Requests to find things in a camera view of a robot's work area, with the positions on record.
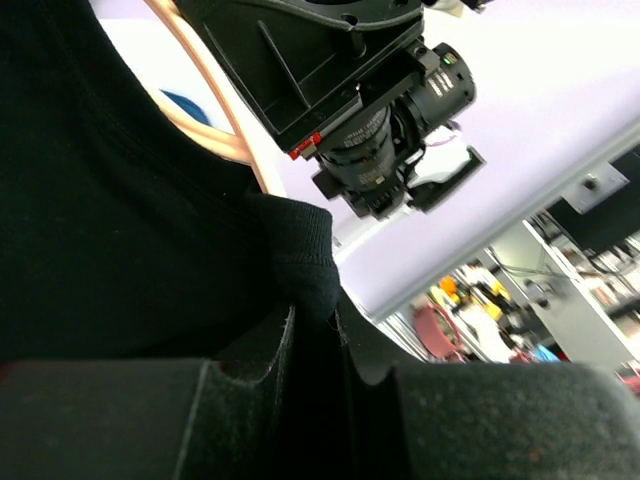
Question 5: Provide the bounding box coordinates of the blue t shirt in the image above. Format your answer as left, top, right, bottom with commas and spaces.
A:
162, 90, 211, 126

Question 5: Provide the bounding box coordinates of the wooden hanger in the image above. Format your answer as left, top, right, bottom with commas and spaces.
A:
140, 1, 286, 196

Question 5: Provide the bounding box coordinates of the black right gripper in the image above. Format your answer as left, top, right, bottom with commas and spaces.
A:
179, 1, 423, 154

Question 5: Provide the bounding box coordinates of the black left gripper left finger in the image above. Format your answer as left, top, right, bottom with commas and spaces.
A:
1, 306, 295, 479

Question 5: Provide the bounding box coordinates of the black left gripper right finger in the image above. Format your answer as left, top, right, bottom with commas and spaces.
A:
336, 296, 639, 479

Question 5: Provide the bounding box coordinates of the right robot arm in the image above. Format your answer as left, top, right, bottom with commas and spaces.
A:
178, 1, 639, 479

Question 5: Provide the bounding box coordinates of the black t shirt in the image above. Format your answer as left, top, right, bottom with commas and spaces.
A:
1, 1, 340, 362

